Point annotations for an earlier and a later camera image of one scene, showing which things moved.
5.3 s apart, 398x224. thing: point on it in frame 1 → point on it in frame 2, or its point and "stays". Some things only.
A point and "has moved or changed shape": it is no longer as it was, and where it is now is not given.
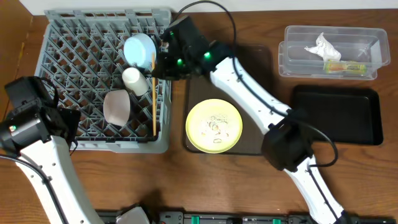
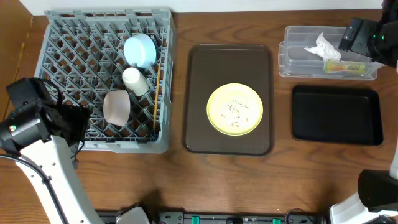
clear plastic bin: x=351 y=53 stays
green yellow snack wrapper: x=345 y=66 stays
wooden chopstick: x=154 y=94 has moved or changed shape
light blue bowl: x=138 y=50 stays
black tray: x=349 y=116 stays
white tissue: x=325 y=49 stays
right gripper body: x=164 y=68 → x=350 y=40
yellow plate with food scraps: x=214 y=126 has moved or changed shape
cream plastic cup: x=135 y=81 stays
